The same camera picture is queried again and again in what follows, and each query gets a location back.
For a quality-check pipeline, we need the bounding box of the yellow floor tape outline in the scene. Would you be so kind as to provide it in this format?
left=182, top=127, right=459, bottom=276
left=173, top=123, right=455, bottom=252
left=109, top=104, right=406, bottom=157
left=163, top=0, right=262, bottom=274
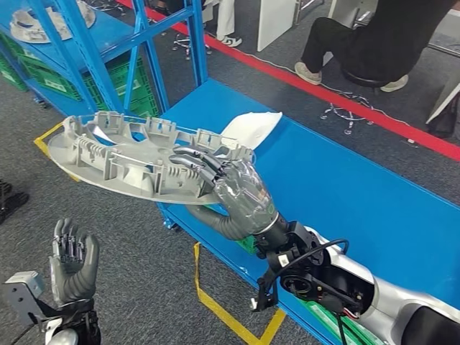
left=193, top=241, right=287, bottom=345

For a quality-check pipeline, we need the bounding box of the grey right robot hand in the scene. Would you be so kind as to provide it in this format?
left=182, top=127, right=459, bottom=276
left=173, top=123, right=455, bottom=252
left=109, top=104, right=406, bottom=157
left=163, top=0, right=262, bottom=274
left=169, top=144, right=281, bottom=242

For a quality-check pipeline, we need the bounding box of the grey bag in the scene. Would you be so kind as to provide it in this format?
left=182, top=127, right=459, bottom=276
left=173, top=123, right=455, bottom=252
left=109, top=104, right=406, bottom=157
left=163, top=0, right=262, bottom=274
left=428, top=95, right=460, bottom=139

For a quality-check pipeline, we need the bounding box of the black stool with chrome base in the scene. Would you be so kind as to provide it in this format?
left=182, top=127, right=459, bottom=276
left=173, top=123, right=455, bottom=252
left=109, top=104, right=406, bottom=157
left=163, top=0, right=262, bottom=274
left=320, top=68, right=391, bottom=136

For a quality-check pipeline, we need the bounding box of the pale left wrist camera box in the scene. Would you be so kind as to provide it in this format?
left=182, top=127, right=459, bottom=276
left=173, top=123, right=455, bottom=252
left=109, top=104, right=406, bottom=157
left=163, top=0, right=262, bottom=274
left=2, top=271, right=46, bottom=326

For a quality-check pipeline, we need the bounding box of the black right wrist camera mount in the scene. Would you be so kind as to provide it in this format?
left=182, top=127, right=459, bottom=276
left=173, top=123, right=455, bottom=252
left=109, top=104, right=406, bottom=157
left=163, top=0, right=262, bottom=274
left=250, top=266, right=279, bottom=313

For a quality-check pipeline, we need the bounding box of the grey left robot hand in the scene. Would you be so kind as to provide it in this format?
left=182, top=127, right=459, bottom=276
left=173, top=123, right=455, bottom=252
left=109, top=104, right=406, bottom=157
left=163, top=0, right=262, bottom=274
left=49, top=218, right=100, bottom=306

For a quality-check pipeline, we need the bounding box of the blue metal shelf rack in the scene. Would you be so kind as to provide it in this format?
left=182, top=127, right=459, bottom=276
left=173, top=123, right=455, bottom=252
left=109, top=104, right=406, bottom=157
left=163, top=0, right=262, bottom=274
left=122, top=0, right=460, bottom=345
left=0, top=0, right=170, bottom=118

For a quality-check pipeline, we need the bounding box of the grey metal table frame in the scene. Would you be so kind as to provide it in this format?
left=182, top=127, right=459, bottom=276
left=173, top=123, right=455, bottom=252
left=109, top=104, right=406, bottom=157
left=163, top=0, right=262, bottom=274
left=295, top=0, right=325, bottom=26

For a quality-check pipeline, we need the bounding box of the white slanted board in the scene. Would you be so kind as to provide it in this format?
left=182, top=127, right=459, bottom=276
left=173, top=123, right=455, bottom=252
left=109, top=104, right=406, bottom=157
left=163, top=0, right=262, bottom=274
left=256, top=0, right=298, bottom=52

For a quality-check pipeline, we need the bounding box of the seated person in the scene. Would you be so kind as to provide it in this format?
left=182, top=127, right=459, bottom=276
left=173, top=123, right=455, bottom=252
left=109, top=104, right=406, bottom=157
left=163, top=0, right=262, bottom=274
left=295, top=0, right=458, bottom=94

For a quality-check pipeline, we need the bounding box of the white plastic cover part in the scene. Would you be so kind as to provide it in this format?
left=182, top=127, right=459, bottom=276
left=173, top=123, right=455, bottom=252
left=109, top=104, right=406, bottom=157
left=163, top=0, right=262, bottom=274
left=219, top=111, right=283, bottom=151

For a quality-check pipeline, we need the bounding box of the red floor tape line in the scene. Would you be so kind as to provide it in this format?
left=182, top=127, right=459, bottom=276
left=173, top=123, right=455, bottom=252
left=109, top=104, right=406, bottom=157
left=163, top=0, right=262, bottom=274
left=117, top=0, right=460, bottom=163

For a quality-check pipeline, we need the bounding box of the grey plastic wheel hubcap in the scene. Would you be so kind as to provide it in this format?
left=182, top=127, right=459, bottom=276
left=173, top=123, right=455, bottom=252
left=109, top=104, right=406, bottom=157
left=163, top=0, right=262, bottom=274
left=48, top=111, right=256, bottom=206
left=10, top=0, right=97, bottom=45

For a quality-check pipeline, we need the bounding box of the white upright panel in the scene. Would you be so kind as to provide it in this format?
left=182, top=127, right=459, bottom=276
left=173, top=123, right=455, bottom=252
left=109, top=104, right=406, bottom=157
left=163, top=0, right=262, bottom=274
left=425, top=78, right=460, bottom=125

